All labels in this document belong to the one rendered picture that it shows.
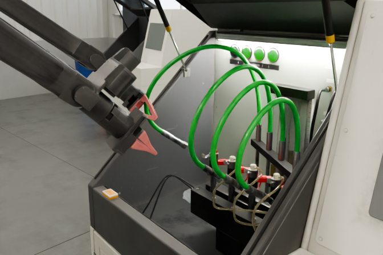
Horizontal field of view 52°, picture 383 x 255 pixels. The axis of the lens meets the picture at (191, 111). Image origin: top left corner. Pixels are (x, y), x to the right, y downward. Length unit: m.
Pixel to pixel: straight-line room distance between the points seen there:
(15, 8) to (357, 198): 0.96
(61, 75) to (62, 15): 7.38
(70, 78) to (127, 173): 0.73
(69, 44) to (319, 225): 0.80
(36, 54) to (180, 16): 3.42
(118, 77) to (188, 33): 3.33
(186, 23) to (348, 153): 3.32
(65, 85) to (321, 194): 0.61
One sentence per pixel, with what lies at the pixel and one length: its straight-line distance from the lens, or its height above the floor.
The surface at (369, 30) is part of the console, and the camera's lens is 0.95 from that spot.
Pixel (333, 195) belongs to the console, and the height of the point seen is 1.12.
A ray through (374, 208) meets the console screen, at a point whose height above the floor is 1.13.
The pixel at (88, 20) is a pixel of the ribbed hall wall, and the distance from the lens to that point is 8.42.
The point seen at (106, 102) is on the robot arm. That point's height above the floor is 1.34.
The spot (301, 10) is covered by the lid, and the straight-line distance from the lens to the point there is 1.17.
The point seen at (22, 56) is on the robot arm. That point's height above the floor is 1.45.
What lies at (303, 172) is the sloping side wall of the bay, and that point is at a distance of 0.95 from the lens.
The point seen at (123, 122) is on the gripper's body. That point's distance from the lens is 0.84.
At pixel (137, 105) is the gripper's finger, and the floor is 1.25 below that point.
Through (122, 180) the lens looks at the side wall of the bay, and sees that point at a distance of 1.42.
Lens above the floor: 1.52
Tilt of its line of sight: 14 degrees down
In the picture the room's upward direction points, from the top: straight up
